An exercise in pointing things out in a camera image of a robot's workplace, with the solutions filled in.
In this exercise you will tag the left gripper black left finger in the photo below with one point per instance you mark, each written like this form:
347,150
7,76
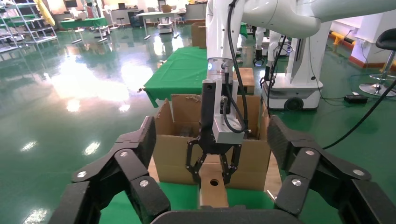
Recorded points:
123,167

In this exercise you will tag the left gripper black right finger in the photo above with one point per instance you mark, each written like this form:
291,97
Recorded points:
312,167

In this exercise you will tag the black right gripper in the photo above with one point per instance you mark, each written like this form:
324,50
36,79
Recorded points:
207,123

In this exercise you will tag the small long cardboard box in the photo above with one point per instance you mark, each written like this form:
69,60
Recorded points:
213,194

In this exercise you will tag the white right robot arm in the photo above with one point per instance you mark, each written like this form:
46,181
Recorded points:
216,31

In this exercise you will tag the large open cardboard carton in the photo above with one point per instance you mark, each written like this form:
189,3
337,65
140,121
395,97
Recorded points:
173,160

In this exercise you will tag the small cardboard box on table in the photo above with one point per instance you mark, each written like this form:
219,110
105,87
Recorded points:
246,79

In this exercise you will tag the upright brown cardboard box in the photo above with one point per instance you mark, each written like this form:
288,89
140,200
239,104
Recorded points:
198,35

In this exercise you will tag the large green tablecloth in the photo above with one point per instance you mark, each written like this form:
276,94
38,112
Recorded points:
179,198

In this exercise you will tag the silver binder clip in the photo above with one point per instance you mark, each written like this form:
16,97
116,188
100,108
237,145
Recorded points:
141,90
271,195

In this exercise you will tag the black power adapter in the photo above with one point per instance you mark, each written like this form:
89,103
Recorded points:
355,99

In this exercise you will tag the white wheeled background robot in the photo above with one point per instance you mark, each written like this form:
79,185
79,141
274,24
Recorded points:
304,77

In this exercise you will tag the green tablecloth with corner clips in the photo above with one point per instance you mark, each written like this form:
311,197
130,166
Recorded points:
179,71

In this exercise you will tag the yellow orange floor barrier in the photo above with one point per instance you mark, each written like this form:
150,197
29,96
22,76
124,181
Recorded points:
338,37

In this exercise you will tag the small white cart robot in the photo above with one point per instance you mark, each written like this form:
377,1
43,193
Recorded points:
165,27

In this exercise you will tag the black bar stool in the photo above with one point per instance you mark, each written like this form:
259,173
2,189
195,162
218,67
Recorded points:
386,38

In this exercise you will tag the distant green covered table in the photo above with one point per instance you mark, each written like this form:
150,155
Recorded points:
83,22

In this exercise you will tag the metal shelf rack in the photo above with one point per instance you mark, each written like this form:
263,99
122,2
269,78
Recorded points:
43,38

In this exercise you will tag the white long table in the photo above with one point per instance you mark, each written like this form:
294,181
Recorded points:
157,14

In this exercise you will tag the yellow hanging cover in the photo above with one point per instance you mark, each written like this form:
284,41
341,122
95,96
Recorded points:
45,12

